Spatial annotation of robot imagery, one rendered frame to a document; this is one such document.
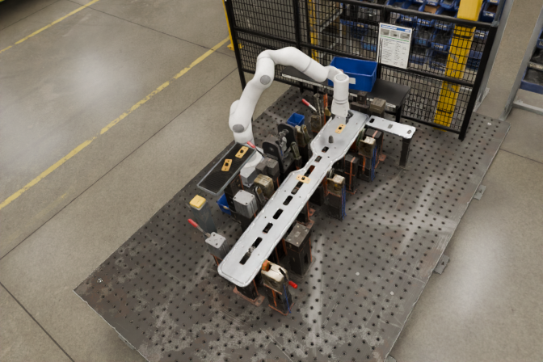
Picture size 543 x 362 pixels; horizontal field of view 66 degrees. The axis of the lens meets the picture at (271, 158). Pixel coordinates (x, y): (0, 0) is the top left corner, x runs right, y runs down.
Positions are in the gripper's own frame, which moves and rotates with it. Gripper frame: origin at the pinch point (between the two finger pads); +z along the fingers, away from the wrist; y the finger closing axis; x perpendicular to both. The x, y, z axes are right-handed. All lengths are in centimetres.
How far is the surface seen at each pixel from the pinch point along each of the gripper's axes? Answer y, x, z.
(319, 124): -13.1, -2.6, 7.0
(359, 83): -3.8, 36.7, -0.9
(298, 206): 7, -65, 8
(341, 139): 5.0, -8.2, 7.7
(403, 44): 16, 54, -25
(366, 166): 21.9, -6.7, 24.9
